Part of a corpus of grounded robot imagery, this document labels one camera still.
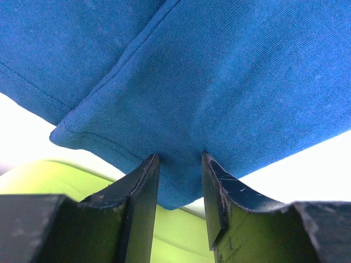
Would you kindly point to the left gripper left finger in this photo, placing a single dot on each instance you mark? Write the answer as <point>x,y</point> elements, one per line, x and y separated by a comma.
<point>115,224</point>

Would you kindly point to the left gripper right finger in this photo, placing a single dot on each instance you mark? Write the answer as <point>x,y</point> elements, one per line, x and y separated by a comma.
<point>244,225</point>

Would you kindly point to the navy blue t shirt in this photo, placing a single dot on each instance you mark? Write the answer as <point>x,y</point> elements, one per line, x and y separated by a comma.
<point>249,82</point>

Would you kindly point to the green plastic basket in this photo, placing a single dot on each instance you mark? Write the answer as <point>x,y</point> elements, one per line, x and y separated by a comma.
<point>178,235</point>

